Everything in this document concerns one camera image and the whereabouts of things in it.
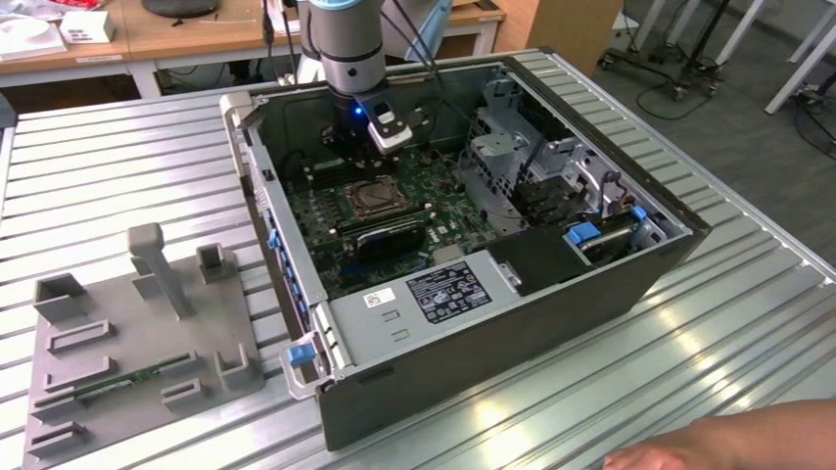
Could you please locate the silver CPU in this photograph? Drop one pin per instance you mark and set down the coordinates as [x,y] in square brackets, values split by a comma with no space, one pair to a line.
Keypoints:
[377,197]

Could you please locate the person's bare forearm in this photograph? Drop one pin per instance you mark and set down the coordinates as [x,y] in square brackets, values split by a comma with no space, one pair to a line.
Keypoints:
[777,436]

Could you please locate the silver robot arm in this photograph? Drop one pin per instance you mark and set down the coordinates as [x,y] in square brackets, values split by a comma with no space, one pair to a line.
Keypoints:
[349,54]

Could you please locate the CPU socket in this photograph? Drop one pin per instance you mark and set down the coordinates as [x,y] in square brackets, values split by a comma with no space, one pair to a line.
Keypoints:
[386,209]

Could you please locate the green RAM stick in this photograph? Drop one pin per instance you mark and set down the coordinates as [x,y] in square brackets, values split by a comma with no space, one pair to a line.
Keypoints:
[124,382]
[374,225]

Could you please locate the black fan graphics card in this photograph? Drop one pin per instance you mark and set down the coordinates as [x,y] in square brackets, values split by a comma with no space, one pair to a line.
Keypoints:
[388,240]

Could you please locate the green motherboard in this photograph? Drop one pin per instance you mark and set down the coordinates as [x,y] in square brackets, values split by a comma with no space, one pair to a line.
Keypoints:
[450,215]

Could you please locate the silver drive cage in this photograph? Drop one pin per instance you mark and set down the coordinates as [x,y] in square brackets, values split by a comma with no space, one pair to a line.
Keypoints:
[496,142]

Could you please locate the silver chipset heat sink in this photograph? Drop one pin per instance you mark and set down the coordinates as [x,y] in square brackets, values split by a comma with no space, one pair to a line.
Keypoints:
[449,254]

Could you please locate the wooden desk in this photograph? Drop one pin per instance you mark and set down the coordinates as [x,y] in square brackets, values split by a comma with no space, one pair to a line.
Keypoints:
[196,34]

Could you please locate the dark round object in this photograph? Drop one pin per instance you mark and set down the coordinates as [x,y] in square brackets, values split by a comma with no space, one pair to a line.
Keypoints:
[178,7]

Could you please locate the silver power supply unit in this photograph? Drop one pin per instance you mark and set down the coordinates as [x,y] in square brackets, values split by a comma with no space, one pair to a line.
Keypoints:
[372,333]

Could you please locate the blue disk carrier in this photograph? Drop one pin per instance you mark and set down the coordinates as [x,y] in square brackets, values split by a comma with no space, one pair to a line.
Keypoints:
[581,232]

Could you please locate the wooden cabinet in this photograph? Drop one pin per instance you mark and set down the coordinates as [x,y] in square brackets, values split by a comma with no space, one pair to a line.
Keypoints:
[568,34]

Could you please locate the blue case latch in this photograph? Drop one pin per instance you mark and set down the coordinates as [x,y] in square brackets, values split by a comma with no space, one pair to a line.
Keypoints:
[297,353]

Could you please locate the small white box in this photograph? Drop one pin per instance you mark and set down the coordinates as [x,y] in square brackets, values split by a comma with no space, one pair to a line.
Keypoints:
[84,27]

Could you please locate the red white packet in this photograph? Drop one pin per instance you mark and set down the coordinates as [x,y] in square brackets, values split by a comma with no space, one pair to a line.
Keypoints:
[72,5]

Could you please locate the black open PC case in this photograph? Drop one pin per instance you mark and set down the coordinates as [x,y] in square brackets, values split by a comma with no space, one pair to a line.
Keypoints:
[489,372]

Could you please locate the white flat carton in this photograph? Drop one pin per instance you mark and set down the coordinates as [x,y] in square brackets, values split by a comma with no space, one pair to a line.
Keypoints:
[29,41]

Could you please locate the grey parts rack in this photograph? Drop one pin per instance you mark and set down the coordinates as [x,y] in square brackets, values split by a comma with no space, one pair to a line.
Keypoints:
[130,352]

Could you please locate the black wheeled stand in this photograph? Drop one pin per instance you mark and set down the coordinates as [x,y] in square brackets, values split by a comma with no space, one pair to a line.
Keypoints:
[693,72]

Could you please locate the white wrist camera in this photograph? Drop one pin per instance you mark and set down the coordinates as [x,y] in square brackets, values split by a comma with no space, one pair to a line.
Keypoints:
[388,132]

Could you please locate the white table frame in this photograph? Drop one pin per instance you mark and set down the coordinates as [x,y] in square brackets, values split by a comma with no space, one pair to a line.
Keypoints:
[801,73]

